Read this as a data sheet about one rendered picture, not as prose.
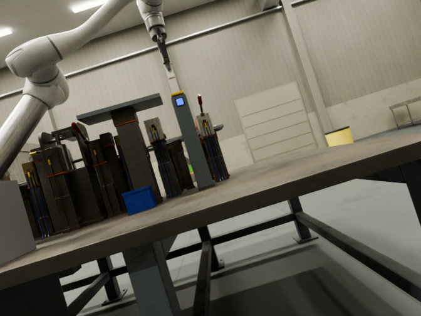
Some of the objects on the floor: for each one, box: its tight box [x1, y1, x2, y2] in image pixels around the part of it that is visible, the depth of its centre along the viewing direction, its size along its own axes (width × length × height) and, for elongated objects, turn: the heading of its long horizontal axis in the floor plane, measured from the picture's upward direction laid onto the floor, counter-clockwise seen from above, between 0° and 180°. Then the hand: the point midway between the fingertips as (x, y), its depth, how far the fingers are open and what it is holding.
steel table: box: [388, 96, 421, 130], centre depth 881 cm, size 67×178×92 cm, turn 95°
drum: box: [325, 126, 354, 147], centre depth 503 cm, size 46×46×73 cm
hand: (170, 71), depth 122 cm, fingers closed
